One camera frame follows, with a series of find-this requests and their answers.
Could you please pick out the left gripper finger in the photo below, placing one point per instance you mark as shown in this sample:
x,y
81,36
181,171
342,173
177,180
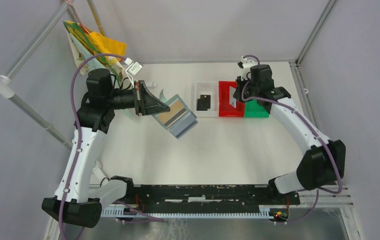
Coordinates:
x,y
148,98
153,109

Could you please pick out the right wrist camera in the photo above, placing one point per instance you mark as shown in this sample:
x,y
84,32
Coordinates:
x,y
246,63

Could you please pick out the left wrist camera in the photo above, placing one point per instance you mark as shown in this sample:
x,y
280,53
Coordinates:
x,y
133,67

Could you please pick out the green plastic bin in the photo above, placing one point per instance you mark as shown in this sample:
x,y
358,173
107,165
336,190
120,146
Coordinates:
x,y
253,110

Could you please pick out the patterned cloth bags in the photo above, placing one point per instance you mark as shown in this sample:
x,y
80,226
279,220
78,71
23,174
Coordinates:
x,y
84,45

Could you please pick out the red plastic bin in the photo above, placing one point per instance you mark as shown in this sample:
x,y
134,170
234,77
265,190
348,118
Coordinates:
x,y
229,107

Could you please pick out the dark grey credit card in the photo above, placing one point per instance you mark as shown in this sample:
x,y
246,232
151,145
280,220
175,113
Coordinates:
x,y
205,99

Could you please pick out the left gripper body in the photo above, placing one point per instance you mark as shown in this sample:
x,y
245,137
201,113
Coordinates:
x,y
138,97

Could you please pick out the white pipe pole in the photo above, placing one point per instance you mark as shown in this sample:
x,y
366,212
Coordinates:
x,y
8,93

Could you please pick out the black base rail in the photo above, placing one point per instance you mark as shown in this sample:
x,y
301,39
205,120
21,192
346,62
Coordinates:
x,y
206,199

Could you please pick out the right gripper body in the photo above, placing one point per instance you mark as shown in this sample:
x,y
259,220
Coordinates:
x,y
248,89

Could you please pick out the clear plastic bin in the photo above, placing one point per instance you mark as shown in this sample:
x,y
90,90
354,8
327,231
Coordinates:
x,y
206,88

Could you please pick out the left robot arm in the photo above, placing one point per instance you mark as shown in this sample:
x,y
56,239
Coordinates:
x,y
73,202

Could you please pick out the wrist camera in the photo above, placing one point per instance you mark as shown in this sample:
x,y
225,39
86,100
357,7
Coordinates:
x,y
246,63
133,67

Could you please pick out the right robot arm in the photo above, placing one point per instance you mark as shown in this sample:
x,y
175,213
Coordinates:
x,y
323,162

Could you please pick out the white printed card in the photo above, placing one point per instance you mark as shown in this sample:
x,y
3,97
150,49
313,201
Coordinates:
x,y
232,99

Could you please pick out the black credit card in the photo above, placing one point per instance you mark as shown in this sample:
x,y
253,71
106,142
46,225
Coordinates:
x,y
201,106

